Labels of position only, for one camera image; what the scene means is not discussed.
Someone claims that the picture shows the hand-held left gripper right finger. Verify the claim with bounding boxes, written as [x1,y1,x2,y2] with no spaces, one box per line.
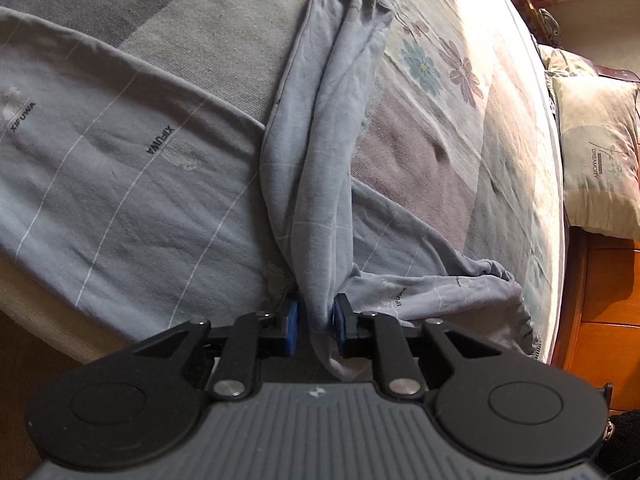
[332,294,502,402]

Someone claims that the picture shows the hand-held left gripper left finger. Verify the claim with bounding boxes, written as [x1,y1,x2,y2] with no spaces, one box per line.
[131,301,301,402]

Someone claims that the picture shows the grey printed pants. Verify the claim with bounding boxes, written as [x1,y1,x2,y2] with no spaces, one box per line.
[0,0,547,383]

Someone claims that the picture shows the bed with patchwork floral sheet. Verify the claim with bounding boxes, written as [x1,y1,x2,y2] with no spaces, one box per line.
[0,0,568,391]

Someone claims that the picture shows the wooden headboard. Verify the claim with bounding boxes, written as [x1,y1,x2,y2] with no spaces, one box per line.
[550,62,640,406]

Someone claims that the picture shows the beige printed pillow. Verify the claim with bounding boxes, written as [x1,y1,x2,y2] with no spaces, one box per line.
[551,75,640,239]

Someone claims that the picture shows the black fluffy cloth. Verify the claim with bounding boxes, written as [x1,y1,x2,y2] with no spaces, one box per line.
[595,410,640,480]

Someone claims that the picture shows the crumpled beige pillow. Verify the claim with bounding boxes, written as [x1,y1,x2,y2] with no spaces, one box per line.
[537,42,603,79]

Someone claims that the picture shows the grey bundled cloth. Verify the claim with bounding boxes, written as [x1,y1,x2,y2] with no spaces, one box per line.
[537,7,563,46]

